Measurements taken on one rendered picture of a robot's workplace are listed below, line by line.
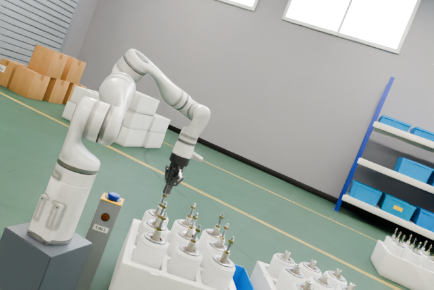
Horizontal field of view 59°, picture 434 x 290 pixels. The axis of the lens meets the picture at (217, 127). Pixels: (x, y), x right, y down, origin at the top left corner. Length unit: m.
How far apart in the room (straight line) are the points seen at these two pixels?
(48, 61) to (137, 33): 3.01
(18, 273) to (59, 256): 0.09
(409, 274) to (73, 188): 2.78
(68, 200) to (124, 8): 7.16
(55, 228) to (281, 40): 5.94
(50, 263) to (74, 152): 0.23
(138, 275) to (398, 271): 2.38
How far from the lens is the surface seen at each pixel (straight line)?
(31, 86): 4.83
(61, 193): 0.91
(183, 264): 1.28
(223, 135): 6.55
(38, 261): 0.93
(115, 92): 1.01
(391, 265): 3.28
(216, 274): 1.30
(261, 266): 1.67
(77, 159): 0.88
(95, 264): 1.35
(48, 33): 7.52
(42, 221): 0.94
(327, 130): 6.25
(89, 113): 0.87
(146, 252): 1.26
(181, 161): 1.42
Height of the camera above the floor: 0.72
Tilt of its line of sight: 3 degrees down
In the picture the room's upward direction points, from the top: 22 degrees clockwise
